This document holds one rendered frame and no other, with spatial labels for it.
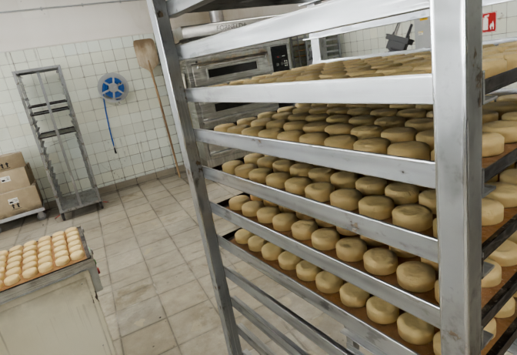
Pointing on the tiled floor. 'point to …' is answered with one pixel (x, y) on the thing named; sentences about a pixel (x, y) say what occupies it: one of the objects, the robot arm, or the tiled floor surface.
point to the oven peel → (141, 47)
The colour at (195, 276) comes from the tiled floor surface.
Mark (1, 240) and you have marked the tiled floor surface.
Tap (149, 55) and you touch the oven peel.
